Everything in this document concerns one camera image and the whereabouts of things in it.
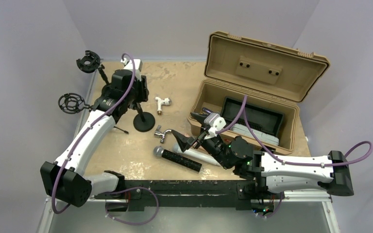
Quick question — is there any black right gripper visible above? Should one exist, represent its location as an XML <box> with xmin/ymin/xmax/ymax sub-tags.
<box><xmin>171</xmin><ymin>113</ymin><xmax>232</xmax><ymax>170</ymax></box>

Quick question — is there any white silver microphone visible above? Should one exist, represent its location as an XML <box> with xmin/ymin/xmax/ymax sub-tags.
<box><xmin>172</xmin><ymin>144</ymin><xmax>221</xmax><ymax>166</ymax></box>

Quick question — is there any white plastic faucet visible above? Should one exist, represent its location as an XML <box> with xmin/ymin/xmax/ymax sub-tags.
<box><xmin>154</xmin><ymin>97</ymin><xmax>172</xmax><ymax>116</ymax></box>

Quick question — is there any black round-base stand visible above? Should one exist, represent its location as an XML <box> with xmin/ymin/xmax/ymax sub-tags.
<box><xmin>133</xmin><ymin>103</ymin><xmax>155</xmax><ymax>133</ymax></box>
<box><xmin>76</xmin><ymin>50</ymin><xmax>110</xmax><ymax>85</ymax></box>

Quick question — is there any black speckled microphone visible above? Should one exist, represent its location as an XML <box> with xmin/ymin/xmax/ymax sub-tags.
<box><xmin>153</xmin><ymin>146</ymin><xmax>202</xmax><ymax>172</ymax></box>

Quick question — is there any black tripod microphone stand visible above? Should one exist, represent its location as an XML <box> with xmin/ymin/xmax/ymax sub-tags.
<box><xmin>58</xmin><ymin>92</ymin><xmax>136</xmax><ymax>123</ymax></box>

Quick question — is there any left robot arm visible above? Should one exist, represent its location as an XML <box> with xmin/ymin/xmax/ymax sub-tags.
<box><xmin>40</xmin><ymin>68</ymin><xmax>149</xmax><ymax>213</ymax></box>

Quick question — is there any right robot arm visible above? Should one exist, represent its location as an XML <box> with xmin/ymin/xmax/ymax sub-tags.
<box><xmin>172</xmin><ymin>113</ymin><xmax>354</xmax><ymax>198</ymax></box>

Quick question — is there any chrome metal faucet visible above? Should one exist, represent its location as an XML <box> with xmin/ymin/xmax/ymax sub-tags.
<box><xmin>154</xmin><ymin>125</ymin><xmax>172</xmax><ymax>144</ymax></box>

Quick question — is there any black tray in case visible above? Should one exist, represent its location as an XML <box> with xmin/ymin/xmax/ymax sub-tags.
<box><xmin>220</xmin><ymin>97</ymin><xmax>285</xmax><ymax>137</ymax></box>

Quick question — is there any grey device in case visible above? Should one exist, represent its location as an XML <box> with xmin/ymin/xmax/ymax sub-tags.
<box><xmin>230</xmin><ymin>124</ymin><xmax>279</xmax><ymax>146</ymax></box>

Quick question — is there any tan plastic tool case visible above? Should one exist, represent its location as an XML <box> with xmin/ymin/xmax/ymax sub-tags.
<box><xmin>191</xmin><ymin>32</ymin><xmax>330</xmax><ymax>156</ymax></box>

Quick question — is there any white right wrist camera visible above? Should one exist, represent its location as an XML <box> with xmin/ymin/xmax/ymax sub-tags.
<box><xmin>204</xmin><ymin>113</ymin><xmax>226</xmax><ymax>140</ymax></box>

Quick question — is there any purple handled screwdriver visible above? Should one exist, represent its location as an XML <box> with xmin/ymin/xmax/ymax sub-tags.
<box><xmin>202</xmin><ymin>107</ymin><xmax>214</xmax><ymax>115</ymax></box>

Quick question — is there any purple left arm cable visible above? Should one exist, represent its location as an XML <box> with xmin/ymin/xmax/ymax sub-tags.
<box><xmin>51</xmin><ymin>53</ymin><xmax>136</xmax><ymax>215</ymax></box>

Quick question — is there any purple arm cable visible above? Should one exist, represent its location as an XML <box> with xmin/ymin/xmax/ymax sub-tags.
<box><xmin>51</xmin><ymin>53</ymin><xmax>136</xmax><ymax>215</ymax></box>
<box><xmin>217</xmin><ymin>94</ymin><xmax>373</xmax><ymax>167</ymax></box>

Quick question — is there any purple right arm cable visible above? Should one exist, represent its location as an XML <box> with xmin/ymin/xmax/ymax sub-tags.
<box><xmin>217</xmin><ymin>94</ymin><xmax>373</xmax><ymax>167</ymax></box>

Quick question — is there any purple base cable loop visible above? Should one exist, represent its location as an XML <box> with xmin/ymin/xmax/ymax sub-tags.
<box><xmin>104</xmin><ymin>187</ymin><xmax>160</xmax><ymax>226</ymax></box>

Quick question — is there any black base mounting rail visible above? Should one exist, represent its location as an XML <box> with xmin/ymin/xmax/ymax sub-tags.
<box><xmin>95</xmin><ymin>180</ymin><xmax>284</xmax><ymax>211</ymax></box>

